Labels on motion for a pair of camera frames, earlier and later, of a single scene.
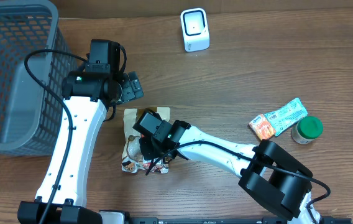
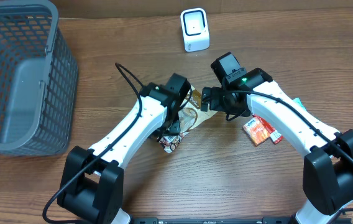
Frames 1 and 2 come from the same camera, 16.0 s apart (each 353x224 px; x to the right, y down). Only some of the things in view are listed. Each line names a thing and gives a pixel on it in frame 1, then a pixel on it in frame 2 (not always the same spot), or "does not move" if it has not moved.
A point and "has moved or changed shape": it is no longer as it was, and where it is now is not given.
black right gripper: x=145 y=156 → x=209 y=96
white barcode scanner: x=195 y=29 does not move
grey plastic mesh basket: x=17 y=116 does not move
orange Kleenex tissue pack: x=261 y=127 has moved or changed shape
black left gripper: x=133 y=86 → x=173 y=128
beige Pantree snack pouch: x=132 y=161 → x=191 y=114
